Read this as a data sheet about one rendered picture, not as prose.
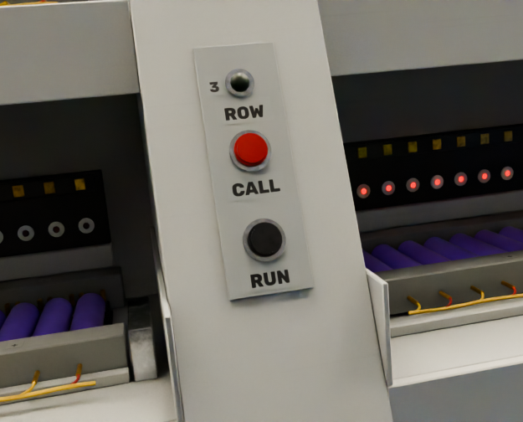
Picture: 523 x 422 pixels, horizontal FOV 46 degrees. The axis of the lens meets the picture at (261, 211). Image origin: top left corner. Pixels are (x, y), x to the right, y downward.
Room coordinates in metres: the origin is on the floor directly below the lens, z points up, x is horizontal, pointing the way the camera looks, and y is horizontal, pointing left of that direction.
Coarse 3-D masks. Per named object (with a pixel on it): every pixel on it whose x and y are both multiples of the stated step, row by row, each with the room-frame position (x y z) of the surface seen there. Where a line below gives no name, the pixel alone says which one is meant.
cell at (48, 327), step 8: (48, 304) 0.39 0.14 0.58; (56, 304) 0.38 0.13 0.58; (64, 304) 0.39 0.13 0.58; (48, 312) 0.37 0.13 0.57; (56, 312) 0.37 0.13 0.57; (64, 312) 0.38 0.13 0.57; (72, 312) 0.40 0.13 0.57; (40, 320) 0.36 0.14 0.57; (48, 320) 0.36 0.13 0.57; (56, 320) 0.36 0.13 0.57; (64, 320) 0.37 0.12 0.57; (40, 328) 0.35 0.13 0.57; (48, 328) 0.34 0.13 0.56; (56, 328) 0.35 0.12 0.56; (64, 328) 0.36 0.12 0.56; (32, 336) 0.35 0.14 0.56
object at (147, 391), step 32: (32, 256) 0.42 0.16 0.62; (64, 256) 0.43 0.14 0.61; (96, 256) 0.43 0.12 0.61; (160, 288) 0.30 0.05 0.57; (128, 320) 0.32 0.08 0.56; (160, 320) 0.40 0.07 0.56; (160, 352) 0.35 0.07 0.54; (128, 384) 0.32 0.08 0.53; (160, 384) 0.32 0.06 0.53; (0, 416) 0.30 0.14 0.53; (32, 416) 0.30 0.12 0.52; (64, 416) 0.29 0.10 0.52; (96, 416) 0.29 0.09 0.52; (128, 416) 0.29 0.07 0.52; (160, 416) 0.29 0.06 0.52
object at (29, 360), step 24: (48, 336) 0.32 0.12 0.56; (72, 336) 0.32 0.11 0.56; (96, 336) 0.32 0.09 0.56; (120, 336) 0.32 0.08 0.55; (0, 360) 0.31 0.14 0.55; (24, 360) 0.31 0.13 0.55; (48, 360) 0.31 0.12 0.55; (72, 360) 0.31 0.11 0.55; (96, 360) 0.32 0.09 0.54; (120, 360) 0.32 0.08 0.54; (0, 384) 0.31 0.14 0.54; (72, 384) 0.30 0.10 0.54
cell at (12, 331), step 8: (24, 304) 0.39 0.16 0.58; (32, 304) 0.39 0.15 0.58; (16, 312) 0.37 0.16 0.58; (24, 312) 0.37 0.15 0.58; (32, 312) 0.38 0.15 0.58; (8, 320) 0.36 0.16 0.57; (16, 320) 0.36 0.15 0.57; (24, 320) 0.37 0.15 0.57; (32, 320) 0.37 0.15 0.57; (8, 328) 0.35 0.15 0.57; (16, 328) 0.35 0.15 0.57; (24, 328) 0.36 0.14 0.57; (32, 328) 0.37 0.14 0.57; (0, 336) 0.34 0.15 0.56; (8, 336) 0.34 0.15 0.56; (16, 336) 0.34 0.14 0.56; (24, 336) 0.35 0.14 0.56
